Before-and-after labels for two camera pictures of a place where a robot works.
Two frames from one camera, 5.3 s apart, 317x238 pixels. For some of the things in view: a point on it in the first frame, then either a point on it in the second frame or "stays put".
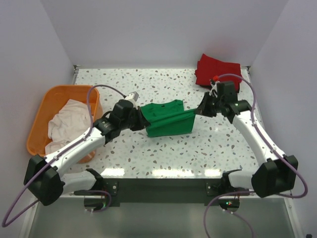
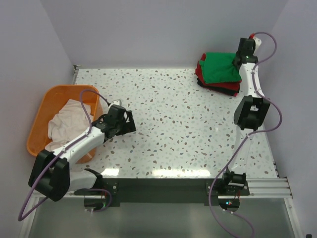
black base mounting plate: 162,190 stays put
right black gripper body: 212,105 -> 236,55
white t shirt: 70,123 stays put
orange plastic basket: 47,100 stays put
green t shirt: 168,118 -> 218,67
